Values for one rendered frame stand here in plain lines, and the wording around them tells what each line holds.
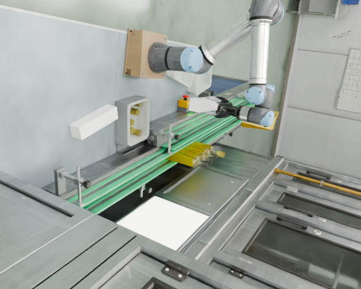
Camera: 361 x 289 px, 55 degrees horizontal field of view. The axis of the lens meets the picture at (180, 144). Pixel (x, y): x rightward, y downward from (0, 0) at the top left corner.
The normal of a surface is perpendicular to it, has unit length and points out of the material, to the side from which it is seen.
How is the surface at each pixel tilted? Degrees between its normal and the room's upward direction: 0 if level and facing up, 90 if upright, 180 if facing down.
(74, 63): 0
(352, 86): 90
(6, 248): 90
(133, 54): 90
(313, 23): 90
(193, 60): 8
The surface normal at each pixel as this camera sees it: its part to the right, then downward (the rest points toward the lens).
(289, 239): 0.06, -0.92
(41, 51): 0.85, 0.25
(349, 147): -0.52, 0.29
